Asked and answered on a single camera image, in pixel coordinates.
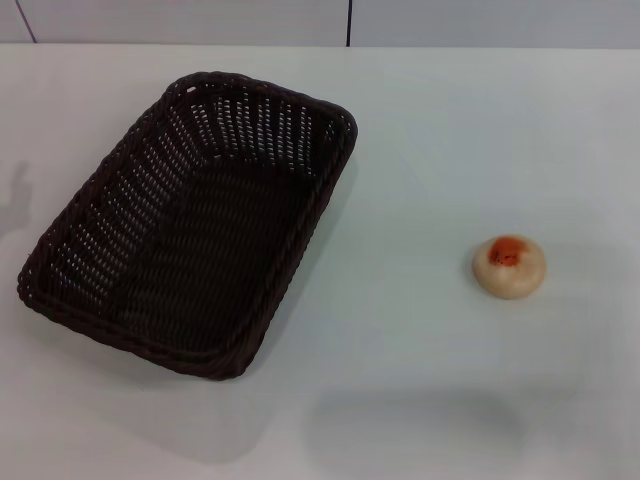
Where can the black vertical wall strip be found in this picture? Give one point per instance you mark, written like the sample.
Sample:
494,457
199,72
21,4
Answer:
349,22

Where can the black woven rectangular basket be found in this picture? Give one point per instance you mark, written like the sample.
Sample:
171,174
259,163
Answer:
210,240

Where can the round bun with red top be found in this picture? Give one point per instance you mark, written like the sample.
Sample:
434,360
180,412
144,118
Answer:
510,275

